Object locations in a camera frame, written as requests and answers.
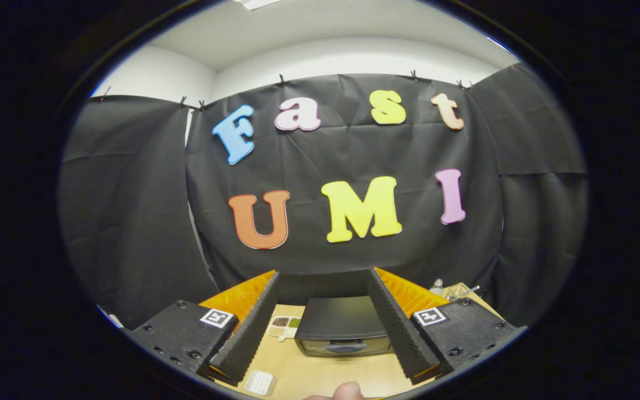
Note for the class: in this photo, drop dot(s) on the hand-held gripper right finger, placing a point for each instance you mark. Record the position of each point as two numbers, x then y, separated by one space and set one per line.
395 328

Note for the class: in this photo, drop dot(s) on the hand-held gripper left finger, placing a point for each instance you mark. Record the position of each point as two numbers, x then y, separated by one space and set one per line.
250 330

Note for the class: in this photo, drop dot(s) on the black toaster oven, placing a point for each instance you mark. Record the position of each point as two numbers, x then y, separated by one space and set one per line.
342 316

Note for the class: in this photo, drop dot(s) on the white food tray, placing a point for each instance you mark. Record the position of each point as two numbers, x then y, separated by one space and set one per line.
260 382

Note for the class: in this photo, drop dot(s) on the divided snack dish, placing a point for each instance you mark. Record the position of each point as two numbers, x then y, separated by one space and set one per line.
284 328

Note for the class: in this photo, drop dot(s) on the green label water bottle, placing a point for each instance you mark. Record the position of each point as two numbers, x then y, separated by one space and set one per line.
436 288

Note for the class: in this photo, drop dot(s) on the wide ceiling light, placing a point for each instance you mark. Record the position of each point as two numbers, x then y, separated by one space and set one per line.
261 3

